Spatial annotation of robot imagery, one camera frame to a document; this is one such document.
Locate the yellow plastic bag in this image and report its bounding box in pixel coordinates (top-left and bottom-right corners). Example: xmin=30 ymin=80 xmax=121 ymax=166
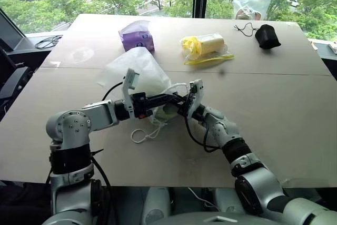
xmin=180 ymin=33 xmax=235 ymax=66

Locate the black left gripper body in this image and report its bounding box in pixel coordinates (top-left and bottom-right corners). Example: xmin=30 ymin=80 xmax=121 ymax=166
xmin=131 ymin=92 xmax=148 ymax=119

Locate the clear plastic bag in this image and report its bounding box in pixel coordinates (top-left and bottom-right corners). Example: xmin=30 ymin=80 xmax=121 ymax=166
xmin=232 ymin=0 xmax=272 ymax=21

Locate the black chair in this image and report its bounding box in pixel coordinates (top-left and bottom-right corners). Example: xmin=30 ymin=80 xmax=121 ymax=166
xmin=0 ymin=37 xmax=35 ymax=122

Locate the white drawstring bag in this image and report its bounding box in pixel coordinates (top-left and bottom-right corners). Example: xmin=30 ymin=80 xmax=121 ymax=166
xmin=96 ymin=46 xmax=191 ymax=144

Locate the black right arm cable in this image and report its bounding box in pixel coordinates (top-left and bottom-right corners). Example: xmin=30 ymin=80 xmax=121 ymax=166
xmin=183 ymin=114 xmax=225 ymax=153

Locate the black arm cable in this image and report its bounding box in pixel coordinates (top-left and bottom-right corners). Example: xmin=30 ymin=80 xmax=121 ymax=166
xmin=88 ymin=82 xmax=125 ymax=225
xmin=183 ymin=114 xmax=225 ymax=153

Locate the purple tissue pack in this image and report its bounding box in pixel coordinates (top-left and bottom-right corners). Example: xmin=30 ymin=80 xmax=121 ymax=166
xmin=118 ymin=20 xmax=156 ymax=52

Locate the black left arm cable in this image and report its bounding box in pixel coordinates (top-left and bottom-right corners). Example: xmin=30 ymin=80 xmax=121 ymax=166
xmin=88 ymin=82 xmax=125 ymax=225

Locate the black drawstring pouch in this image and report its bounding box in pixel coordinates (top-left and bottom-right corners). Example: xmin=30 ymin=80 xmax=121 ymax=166
xmin=233 ymin=22 xmax=282 ymax=50

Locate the black cable bundle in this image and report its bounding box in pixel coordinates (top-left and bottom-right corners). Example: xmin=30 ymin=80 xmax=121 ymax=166
xmin=34 ymin=34 xmax=64 ymax=50

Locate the thin white cable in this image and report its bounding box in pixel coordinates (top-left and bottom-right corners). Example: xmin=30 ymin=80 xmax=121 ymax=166
xmin=186 ymin=187 xmax=220 ymax=212

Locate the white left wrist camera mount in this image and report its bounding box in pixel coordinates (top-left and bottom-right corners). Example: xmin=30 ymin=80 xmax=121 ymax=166
xmin=122 ymin=68 xmax=142 ymax=111

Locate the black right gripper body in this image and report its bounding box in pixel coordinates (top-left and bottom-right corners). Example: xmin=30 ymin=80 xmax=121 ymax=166
xmin=177 ymin=95 xmax=195 ymax=117

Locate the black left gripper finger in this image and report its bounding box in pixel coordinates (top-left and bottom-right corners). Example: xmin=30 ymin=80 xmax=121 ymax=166
xmin=146 ymin=93 xmax=185 ymax=102

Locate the silver robot torso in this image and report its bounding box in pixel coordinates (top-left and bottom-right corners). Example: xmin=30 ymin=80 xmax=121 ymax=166
xmin=39 ymin=185 xmax=337 ymax=225

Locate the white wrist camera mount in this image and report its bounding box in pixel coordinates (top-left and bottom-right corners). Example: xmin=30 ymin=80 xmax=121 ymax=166
xmin=122 ymin=68 xmax=142 ymax=111
xmin=187 ymin=78 xmax=205 ymax=121

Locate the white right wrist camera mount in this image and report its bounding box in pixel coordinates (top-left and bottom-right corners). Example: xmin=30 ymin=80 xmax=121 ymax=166
xmin=187 ymin=78 xmax=205 ymax=121

